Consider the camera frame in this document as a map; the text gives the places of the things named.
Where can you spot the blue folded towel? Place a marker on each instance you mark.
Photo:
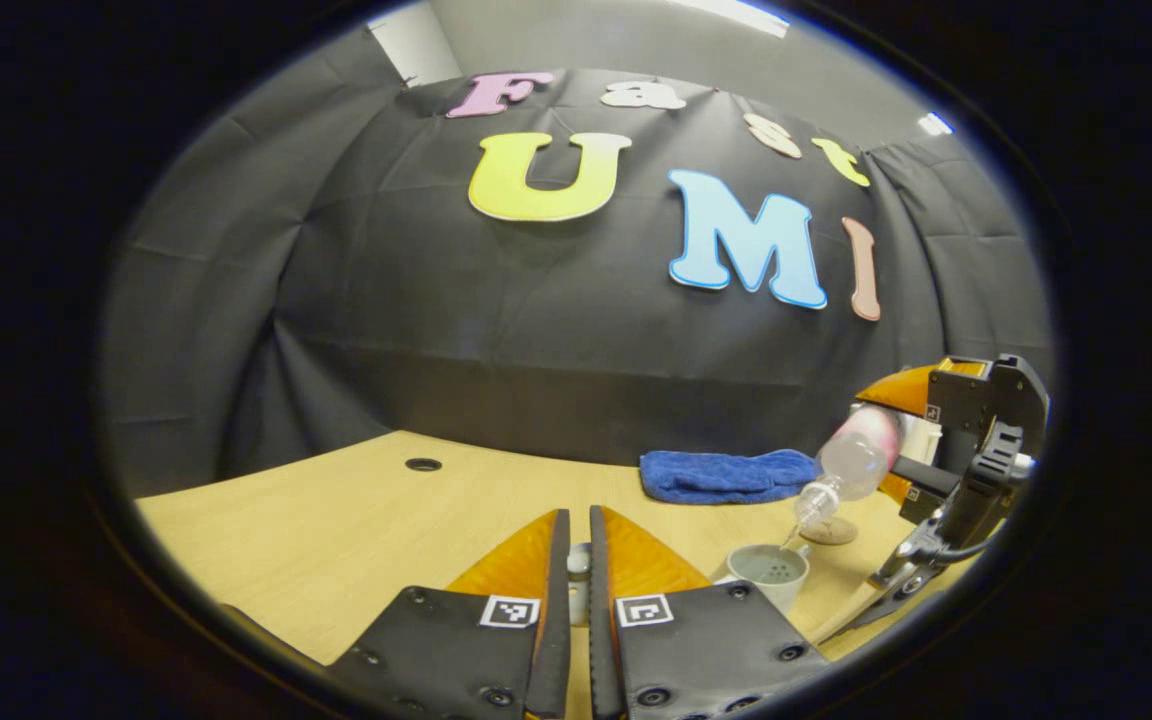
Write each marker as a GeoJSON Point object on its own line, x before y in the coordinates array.
{"type": "Point", "coordinates": [716, 475]}

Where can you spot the black backdrop cloth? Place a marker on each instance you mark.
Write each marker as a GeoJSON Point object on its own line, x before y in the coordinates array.
{"type": "Point", "coordinates": [436, 330]}

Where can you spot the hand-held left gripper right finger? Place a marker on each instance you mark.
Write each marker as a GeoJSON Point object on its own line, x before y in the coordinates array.
{"type": "Point", "coordinates": [600, 600]}

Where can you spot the long ceiling light panel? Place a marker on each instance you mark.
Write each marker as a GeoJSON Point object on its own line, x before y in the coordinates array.
{"type": "Point", "coordinates": [736, 15]}

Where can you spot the white teacup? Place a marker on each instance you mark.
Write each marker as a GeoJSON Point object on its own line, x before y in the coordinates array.
{"type": "Point", "coordinates": [771, 592]}

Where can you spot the white toaster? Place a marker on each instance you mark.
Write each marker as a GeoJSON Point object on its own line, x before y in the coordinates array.
{"type": "Point", "coordinates": [921, 440]}

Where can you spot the small ceiling light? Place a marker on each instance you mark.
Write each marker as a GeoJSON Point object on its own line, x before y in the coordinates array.
{"type": "Point", "coordinates": [935, 124]}

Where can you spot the round brown coaster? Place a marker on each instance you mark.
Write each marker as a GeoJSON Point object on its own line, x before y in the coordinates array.
{"type": "Point", "coordinates": [833, 532]}

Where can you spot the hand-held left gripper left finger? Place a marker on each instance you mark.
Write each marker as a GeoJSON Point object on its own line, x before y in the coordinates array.
{"type": "Point", "coordinates": [558, 600]}

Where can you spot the clear water bottle red label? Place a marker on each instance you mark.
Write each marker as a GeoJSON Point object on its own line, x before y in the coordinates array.
{"type": "Point", "coordinates": [856, 455]}

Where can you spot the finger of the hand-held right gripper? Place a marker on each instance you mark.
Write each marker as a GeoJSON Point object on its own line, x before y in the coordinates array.
{"type": "Point", "coordinates": [931, 490]}
{"type": "Point", "coordinates": [956, 395]}

